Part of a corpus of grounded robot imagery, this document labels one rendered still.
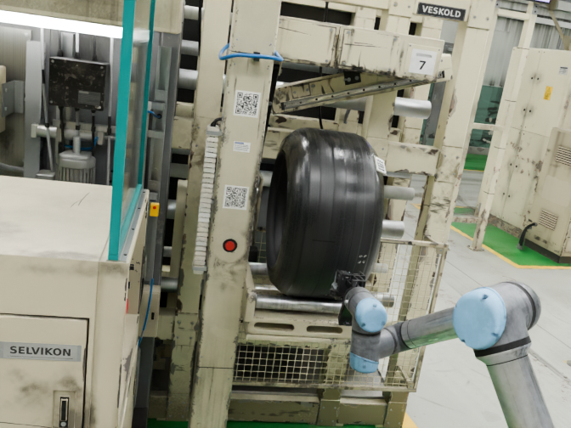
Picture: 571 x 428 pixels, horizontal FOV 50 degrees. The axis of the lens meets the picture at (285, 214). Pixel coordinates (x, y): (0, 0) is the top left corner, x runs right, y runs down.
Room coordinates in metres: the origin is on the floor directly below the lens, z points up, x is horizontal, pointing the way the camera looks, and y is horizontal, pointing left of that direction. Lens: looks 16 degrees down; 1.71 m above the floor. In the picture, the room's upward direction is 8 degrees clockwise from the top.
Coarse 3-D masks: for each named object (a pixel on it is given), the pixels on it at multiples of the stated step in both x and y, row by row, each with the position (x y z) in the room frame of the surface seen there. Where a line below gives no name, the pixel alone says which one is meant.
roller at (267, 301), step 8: (264, 296) 1.78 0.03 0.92; (272, 296) 1.79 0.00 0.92; (280, 296) 1.80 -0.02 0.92; (288, 296) 1.81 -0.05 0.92; (296, 296) 1.82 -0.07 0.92; (256, 304) 1.77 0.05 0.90; (264, 304) 1.77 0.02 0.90; (272, 304) 1.77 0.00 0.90; (280, 304) 1.78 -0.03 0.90; (288, 304) 1.78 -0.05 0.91; (296, 304) 1.79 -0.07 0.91; (304, 304) 1.80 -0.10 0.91; (312, 304) 1.80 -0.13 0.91; (320, 304) 1.81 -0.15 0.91; (328, 304) 1.81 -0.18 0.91; (336, 304) 1.82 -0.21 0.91; (320, 312) 1.81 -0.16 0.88; (328, 312) 1.81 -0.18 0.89; (336, 312) 1.82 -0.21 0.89
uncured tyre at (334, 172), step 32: (288, 160) 1.84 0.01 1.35; (320, 160) 1.77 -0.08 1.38; (352, 160) 1.80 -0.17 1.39; (288, 192) 1.76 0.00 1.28; (320, 192) 1.71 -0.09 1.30; (352, 192) 1.73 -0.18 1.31; (288, 224) 1.71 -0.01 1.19; (320, 224) 1.68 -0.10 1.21; (352, 224) 1.70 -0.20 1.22; (288, 256) 1.70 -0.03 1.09; (320, 256) 1.68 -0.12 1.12; (352, 256) 1.70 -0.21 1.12; (288, 288) 1.76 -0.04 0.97; (320, 288) 1.74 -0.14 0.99
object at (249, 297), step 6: (246, 270) 1.91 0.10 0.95; (246, 276) 1.86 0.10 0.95; (246, 282) 1.81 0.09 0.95; (252, 282) 1.82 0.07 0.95; (246, 288) 1.77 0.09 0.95; (252, 288) 1.77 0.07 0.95; (246, 294) 1.74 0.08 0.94; (252, 294) 1.73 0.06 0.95; (246, 300) 1.73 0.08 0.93; (252, 300) 1.73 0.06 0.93; (246, 306) 1.72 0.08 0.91; (252, 306) 1.73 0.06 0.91; (246, 312) 1.72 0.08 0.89; (252, 312) 1.73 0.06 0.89; (246, 318) 1.72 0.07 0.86; (252, 318) 1.73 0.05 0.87
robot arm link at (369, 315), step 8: (352, 296) 1.47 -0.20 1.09; (360, 296) 1.44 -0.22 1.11; (368, 296) 1.43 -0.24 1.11; (352, 304) 1.44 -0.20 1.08; (360, 304) 1.40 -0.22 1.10; (368, 304) 1.38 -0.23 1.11; (376, 304) 1.39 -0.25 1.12; (352, 312) 1.43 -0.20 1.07; (360, 312) 1.38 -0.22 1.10; (368, 312) 1.37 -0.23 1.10; (376, 312) 1.38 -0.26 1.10; (384, 312) 1.38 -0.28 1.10; (352, 320) 1.42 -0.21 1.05; (360, 320) 1.37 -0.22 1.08; (368, 320) 1.37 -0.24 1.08; (376, 320) 1.37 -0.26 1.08; (384, 320) 1.38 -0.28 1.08; (352, 328) 1.42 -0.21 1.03; (360, 328) 1.39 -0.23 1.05; (368, 328) 1.37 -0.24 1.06; (376, 328) 1.37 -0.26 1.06
